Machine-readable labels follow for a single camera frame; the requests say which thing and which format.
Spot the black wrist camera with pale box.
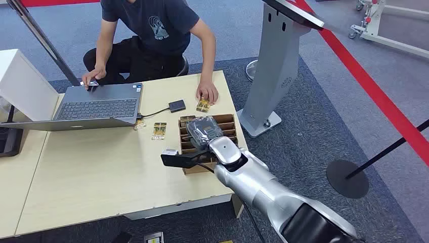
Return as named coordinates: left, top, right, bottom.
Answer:
left=160, top=149, right=202, bottom=170

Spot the round silver floor base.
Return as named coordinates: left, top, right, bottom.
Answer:
left=245, top=59, right=259, bottom=82

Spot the person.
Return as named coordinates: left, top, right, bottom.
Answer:
left=82, top=0, right=220, bottom=105

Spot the grey kiosk stand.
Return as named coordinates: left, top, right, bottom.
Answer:
left=237, top=0, right=325, bottom=139

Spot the person's right hand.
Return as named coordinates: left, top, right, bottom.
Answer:
left=82, top=66, right=107, bottom=91

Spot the dark grey carpet rug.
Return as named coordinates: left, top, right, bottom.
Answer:
left=48, top=57, right=423, bottom=243

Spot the black object on floor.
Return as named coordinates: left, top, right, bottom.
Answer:
left=112, top=231, right=133, bottom=243

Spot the person's left hand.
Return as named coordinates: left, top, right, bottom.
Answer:
left=196, top=79, right=220, bottom=105

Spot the white wheeled frame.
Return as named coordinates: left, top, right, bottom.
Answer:
left=347, top=0, right=429, bottom=60

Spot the black stanchion with round base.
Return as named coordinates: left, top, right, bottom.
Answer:
left=326, top=119, right=429, bottom=199

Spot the white box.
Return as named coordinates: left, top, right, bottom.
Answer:
left=0, top=49, right=60, bottom=122

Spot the black stand base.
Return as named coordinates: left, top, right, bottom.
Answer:
left=0, top=105, right=24, bottom=158

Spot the black card reader box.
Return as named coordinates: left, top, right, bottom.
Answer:
left=168, top=99, right=186, bottom=113

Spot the black stool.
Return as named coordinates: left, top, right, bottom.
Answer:
left=176, top=55, right=190, bottom=77

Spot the black card reader cable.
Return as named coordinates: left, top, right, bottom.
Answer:
left=137, top=107, right=170, bottom=119

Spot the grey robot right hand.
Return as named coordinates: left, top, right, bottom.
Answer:
left=185, top=115, right=225, bottom=151

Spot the small silver object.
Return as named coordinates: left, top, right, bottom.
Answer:
left=79, top=79, right=100, bottom=89

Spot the pale desk leg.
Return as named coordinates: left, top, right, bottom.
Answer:
left=231, top=193, right=245, bottom=219

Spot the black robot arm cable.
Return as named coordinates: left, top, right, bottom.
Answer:
left=196, top=163, right=267, bottom=243

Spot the black slanted pole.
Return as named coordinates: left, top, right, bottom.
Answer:
left=7, top=0, right=81, bottom=87

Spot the small device with screen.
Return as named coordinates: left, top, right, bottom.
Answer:
left=143, top=231, right=165, bottom=243

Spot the grey laptop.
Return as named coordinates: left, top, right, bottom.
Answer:
left=0, top=82, right=144, bottom=132

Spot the brown cardboard card holder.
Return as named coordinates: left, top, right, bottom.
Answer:
left=178, top=113, right=239, bottom=175

